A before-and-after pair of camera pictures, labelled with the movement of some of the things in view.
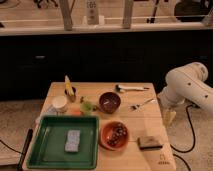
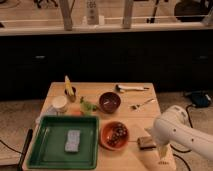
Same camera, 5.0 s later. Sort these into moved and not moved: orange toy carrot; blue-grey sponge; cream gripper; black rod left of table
Moved: cream gripper
Not moved: orange toy carrot; blue-grey sponge; black rod left of table
